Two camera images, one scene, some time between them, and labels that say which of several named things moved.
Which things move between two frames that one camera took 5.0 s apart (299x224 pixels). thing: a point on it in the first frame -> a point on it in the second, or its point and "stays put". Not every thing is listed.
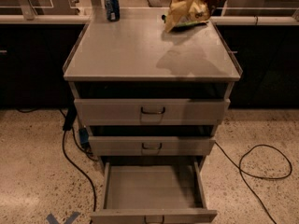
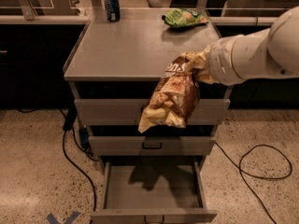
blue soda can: [112, 6] stays put
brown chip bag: [193, 3] -> [174, 96]
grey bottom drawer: [153, 192] stays put
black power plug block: [70, 118] stays put
